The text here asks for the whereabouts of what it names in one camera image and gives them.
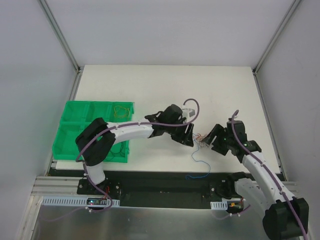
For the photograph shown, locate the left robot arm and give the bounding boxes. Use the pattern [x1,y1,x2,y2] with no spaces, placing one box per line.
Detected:
[75,104,199,195]

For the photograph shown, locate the aluminium frame post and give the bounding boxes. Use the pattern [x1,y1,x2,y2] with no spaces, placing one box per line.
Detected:
[37,0,81,73]
[252,0,303,76]

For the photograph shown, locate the green compartment tray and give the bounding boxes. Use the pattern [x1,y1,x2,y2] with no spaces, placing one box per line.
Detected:
[52,101,135,162]

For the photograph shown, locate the left white cable duct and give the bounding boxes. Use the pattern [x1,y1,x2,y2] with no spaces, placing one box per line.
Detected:
[42,196,120,208]

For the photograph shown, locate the dark purple wire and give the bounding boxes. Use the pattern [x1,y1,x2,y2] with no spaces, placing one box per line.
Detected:
[104,142,127,161]

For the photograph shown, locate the blue wire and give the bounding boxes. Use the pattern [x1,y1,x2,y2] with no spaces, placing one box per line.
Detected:
[184,133,211,180]

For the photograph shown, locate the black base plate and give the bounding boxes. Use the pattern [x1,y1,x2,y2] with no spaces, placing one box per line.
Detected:
[76,171,229,209]

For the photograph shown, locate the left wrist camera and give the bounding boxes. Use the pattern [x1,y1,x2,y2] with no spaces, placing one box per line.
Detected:
[182,105,196,119]

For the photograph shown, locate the left aluminium frame post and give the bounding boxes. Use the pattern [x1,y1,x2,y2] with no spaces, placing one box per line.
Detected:
[37,0,81,73]

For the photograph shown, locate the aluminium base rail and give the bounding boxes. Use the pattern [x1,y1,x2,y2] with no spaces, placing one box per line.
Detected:
[31,176,81,196]

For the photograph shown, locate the right aluminium frame post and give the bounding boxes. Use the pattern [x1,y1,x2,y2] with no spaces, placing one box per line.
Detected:
[252,0,303,76]

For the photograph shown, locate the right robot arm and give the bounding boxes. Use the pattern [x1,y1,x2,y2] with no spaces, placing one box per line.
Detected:
[202,119,309,240]

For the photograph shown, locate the colourful cable bundle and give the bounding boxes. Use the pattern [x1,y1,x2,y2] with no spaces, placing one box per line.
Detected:
[194,132,210,148]

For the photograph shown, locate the yellow wire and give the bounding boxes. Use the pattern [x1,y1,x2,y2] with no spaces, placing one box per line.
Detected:
[112,104,132,120]

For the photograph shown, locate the right white cable duct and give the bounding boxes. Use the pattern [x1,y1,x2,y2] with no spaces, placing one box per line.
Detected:
[210,201,228,211]

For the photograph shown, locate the white cable duct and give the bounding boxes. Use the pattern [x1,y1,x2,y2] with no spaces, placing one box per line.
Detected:
[210,201,228,211]
[42,196,120,208]

